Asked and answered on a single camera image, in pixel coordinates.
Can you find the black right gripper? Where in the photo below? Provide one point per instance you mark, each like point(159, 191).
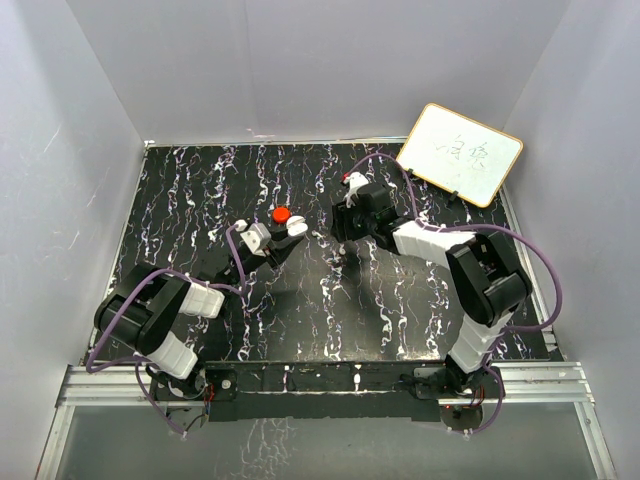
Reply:
point(342, 228)

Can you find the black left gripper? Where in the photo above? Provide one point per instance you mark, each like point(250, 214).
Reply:
point(278, 251)

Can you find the white round charging case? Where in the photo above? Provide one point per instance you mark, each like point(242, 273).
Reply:
point(296, 226)

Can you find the orange charging case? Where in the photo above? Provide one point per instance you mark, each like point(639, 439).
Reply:
point(280, 215)

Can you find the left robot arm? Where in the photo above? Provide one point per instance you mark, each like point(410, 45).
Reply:
point(141, 310)

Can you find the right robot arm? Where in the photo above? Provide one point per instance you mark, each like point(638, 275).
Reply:
point(489, 281)

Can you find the yellow framed whiteboard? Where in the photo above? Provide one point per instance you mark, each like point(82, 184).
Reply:
point(459, 155)

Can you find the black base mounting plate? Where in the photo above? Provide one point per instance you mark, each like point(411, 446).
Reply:
point(236, 391)

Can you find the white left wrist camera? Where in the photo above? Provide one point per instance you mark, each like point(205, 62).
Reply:
point(255, 236)

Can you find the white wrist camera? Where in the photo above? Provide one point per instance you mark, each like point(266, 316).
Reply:
point(353, 181)
point(255, 236)

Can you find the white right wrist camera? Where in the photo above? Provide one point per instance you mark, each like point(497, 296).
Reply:
point(353, 181)

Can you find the aluminium frame rail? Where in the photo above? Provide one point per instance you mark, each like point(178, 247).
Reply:
point(524, 382)

